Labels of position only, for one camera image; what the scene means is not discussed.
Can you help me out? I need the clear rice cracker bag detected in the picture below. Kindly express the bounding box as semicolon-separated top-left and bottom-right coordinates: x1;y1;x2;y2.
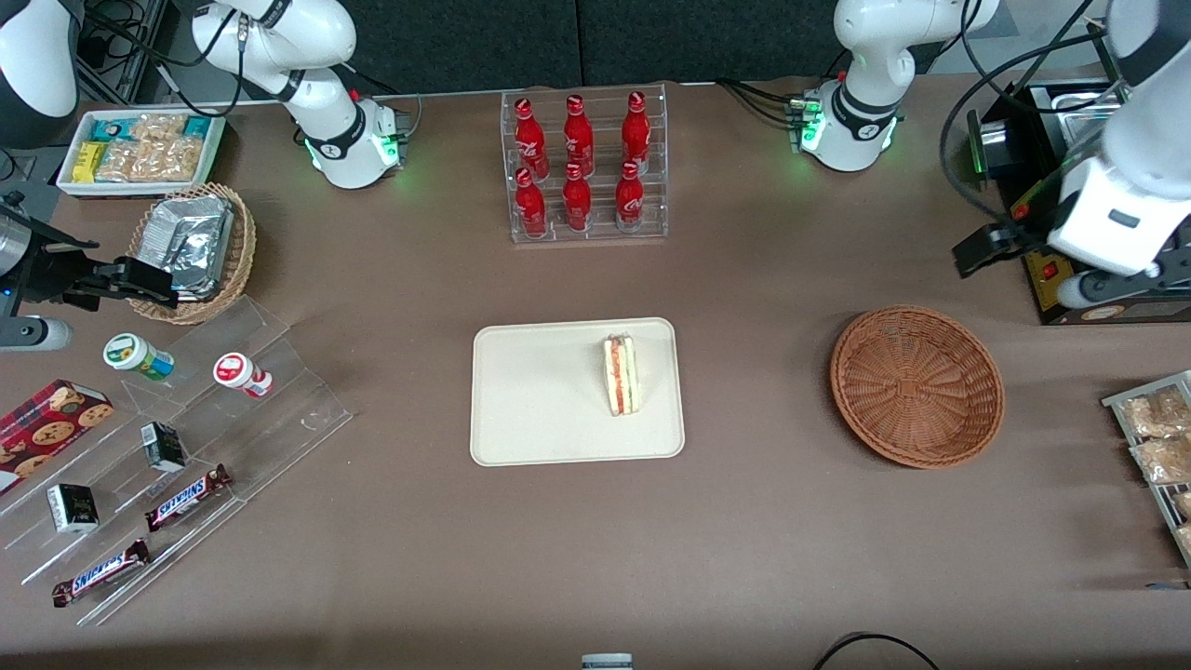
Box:
98;114;201;182

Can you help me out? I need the clear acrylic stepped display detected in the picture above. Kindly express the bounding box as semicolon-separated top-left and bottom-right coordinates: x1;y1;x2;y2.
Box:
0;296;355;626

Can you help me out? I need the red lid yogurt cup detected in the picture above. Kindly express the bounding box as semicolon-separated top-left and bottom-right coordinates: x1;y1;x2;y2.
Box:
213;352;274;399

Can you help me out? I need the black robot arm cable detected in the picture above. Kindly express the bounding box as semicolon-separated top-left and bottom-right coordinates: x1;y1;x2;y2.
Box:
938;0;1117;229

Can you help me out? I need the silver foil pack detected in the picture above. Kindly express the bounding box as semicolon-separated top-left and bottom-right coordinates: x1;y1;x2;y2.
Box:
140;195;234;301

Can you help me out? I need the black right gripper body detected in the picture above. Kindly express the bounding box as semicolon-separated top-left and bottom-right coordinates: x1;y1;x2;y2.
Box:
0;200;103;308

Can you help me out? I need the cream plastic tray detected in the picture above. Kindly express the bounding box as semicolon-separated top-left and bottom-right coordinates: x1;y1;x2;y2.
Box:
470;317;687;467

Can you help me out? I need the green lid yogurt cup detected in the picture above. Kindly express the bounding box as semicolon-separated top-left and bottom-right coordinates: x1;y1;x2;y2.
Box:
102;333;175;382

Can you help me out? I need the black cable loop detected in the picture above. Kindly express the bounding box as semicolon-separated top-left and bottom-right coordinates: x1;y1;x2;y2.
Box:
814;633;941;670

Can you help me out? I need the clear bag of crackers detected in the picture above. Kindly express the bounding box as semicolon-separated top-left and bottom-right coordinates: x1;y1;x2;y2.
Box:
1121;386;1191;438
1131;435;1191;485

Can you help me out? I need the light wicker basket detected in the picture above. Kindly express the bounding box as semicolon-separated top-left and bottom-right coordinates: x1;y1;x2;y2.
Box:
126;182;258;326

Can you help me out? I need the triangular sandwich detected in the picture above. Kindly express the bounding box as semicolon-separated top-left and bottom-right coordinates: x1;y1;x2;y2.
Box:
603;333;643;417

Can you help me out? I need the Snickers chocolate bar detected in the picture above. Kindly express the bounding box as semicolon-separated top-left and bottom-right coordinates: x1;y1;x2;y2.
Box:
51;540;152;608
145;464;232;532

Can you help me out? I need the white rectangular snack bin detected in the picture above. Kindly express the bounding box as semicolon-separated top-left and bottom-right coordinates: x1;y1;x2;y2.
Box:
56;110;227;198

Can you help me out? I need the small black carton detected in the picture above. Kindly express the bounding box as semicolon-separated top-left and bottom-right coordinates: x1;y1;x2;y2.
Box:
141;422;187;473
47;483;100;533

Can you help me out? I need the grey snack tray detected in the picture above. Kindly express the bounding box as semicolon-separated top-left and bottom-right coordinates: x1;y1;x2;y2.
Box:
1103;370;1191;569

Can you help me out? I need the red plaid cookie box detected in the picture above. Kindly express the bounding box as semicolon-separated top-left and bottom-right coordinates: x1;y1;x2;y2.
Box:
0;379;114;496

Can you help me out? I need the round brown wicker basket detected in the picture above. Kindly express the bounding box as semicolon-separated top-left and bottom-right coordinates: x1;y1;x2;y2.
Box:
830;305;1006;469

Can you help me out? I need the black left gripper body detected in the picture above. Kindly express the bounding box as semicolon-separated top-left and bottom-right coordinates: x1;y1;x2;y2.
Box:
1010;223;1057;266

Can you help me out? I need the clear acrylic bottle rack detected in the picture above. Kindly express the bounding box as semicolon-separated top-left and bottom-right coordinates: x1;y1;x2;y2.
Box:
501;84;669;245

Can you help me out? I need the red cola bottle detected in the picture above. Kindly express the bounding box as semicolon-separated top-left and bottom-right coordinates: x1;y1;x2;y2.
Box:
515;167;548;238
615;160;645;231
622;90;652;173
563;94;596;178
562;163;593;232
514;98;550;180

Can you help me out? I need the steel warmer pan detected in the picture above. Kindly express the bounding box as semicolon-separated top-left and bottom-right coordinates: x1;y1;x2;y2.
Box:
1051;91;1122;145

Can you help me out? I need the black food warmer case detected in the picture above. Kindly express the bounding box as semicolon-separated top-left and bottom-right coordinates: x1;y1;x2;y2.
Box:
968;19;1191;327

